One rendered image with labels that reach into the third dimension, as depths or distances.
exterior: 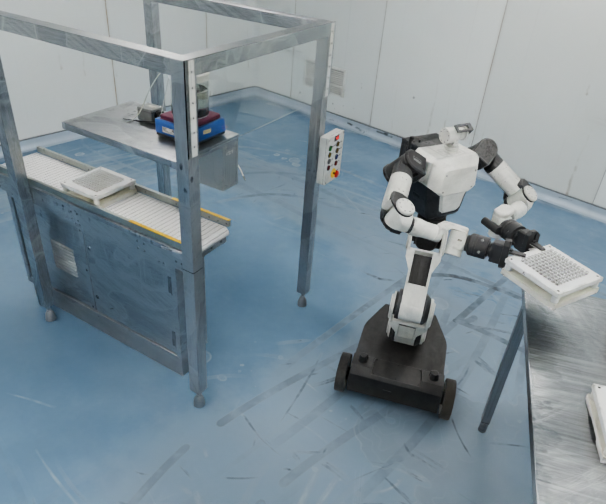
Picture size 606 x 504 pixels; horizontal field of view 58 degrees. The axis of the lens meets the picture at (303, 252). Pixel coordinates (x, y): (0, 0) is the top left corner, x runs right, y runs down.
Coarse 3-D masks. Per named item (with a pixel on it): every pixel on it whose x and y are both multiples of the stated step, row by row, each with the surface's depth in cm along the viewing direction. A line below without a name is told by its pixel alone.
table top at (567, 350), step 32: (544, 320) 206; (576, 320) 207; (544, 352) 190; (576, 352) 192; (544, 384) 177; (576, 384) 178; (544, 416) 166; (576, 416) 167; (544, 448) 156; (576, 448) 157; (544, 480) 147; (576, 480) 148
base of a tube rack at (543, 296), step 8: (504, 272) 207; (512, 272) 206; (512, 280) 205; (520, 280) 202; (528, 280) 202; (528, 288) 199; (536, 288) 198; (584, 288) 200; (592, 288) 200; (536, 296) 196; (544, 296) 194; (568, 296) 195; (576, 296) 196; (584, 296) 199; (544, 304) 194; (552, 304) 191; (560, 304) 192
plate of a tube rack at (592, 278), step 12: (528, 252) 210; (540, 252) 210; (516, 264) 202; (528, 264) 202; (528, 276) 198; (540, 276) 196; (588, 276) 198; (600, 276) 199; (552, 288) 191; (564, 288) 191; (576, 288) 192
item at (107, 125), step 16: (96, 112) 237; (112, 112) 239; (128, 112) 240; (64, 128) 226; (80, 128) 221; (96, 128) 222; (112, 128) 223; (128, 128) 224; (144, 128) 226; (112, 144) 215; (128, 144) 211; (144, 144) 212; (160, 144) 213; (224, 144) 222; (160, 160) 204
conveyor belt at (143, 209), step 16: (32, 160) 294; (48, 160) 295; (32, 176) 278; (48, 176) 280; (64, 176) 281; (112, 208) 257; (128, 208) 258; (144, 208) 259; (160, 208) 260; (176, 208) 261; (144, 224) 247; (160, 224) 248; (176, 224) 249; (208, 224) 251; (208, 240) 240
